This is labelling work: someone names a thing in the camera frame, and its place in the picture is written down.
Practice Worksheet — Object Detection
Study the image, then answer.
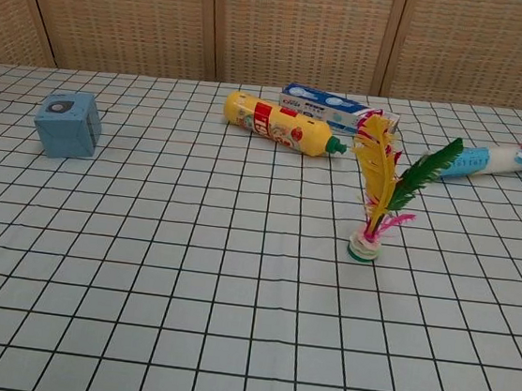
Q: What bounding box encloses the blue white cling film roll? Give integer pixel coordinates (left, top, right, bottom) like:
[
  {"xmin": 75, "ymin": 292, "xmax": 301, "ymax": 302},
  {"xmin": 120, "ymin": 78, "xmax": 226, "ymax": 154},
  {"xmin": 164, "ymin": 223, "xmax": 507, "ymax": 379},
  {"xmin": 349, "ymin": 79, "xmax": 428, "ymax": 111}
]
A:
[{"xmin": 418, "ymin": 126, "xmax": 522, "ymax": 191}]

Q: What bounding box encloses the colourful feather shuttlecock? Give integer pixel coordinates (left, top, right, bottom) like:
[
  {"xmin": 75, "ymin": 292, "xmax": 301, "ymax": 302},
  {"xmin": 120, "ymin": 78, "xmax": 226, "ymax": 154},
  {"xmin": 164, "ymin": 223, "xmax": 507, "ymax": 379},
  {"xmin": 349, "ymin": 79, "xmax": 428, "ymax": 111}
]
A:
[{"xmin": 337, "ymin": 112, "xmax": 467, "ymax": 275}]

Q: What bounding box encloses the light blue grid tablecloth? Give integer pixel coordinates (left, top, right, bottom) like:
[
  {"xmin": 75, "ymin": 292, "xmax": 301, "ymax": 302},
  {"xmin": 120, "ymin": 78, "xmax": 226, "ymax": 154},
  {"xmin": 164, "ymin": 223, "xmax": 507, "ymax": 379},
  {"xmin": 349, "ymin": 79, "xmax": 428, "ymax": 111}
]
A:
[{"xmin": 0, "ymin": 49, "xmax": 522, "ymax": 391}]

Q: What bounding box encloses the blue white toothpaste box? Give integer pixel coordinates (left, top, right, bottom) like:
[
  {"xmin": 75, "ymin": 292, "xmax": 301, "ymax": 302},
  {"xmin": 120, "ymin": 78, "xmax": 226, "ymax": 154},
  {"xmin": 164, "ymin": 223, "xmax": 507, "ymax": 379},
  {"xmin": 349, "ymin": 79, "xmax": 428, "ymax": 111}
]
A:
[{"xmin": 276, "ymin": 81, "xmax": 405, "ymax": 143}]

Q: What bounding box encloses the small blue cardboard box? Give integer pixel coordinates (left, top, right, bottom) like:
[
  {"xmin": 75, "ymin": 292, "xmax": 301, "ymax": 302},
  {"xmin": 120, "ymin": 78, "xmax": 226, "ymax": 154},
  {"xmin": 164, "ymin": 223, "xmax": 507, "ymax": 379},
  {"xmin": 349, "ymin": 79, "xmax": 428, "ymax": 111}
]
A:
[{"xmin": 29, "ymin": 87, "xmax": 106, "ymax": 165}]

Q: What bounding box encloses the yellow detergent bottle green cap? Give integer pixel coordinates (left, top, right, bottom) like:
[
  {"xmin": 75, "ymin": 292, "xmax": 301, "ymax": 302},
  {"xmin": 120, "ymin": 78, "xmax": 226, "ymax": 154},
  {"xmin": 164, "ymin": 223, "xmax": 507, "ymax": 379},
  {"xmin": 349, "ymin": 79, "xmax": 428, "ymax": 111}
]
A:
[{"xmin": 219, "ymin": 89, "xmax": 355, "ymax": 163}]

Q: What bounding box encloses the woven bamboo folding screen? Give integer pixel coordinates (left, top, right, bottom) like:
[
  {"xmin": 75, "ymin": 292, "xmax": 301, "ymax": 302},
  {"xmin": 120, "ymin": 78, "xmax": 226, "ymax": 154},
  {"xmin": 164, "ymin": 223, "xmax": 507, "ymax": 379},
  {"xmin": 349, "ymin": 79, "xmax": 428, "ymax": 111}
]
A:
[{"xmin": 0, "ymin": 0, "xmax": 522, "ymax": 137}]

